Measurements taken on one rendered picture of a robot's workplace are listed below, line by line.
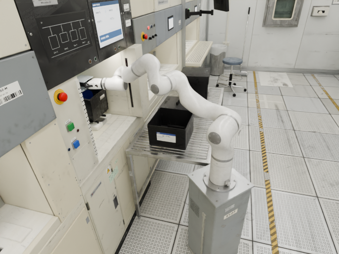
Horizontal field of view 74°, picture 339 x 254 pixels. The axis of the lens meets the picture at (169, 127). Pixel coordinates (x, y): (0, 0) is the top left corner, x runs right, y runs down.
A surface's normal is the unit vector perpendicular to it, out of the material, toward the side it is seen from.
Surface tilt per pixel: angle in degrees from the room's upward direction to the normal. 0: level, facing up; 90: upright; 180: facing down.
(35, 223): 0
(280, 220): 0
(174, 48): 90
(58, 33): 90
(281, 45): 90
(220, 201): 0
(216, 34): 90
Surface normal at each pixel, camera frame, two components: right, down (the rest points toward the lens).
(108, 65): -0.27, 0.51
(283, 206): -0.04, -0.85
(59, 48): 0.96, 0.11
